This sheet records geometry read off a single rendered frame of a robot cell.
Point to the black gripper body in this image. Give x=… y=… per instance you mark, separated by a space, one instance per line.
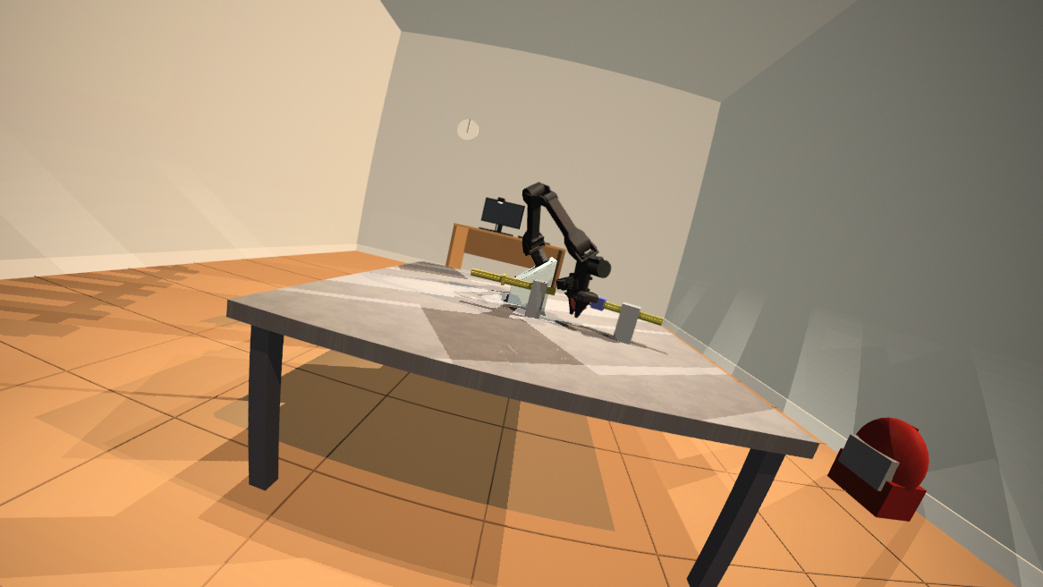
x=583 y=294

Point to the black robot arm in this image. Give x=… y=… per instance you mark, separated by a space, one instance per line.
x=575 y=239

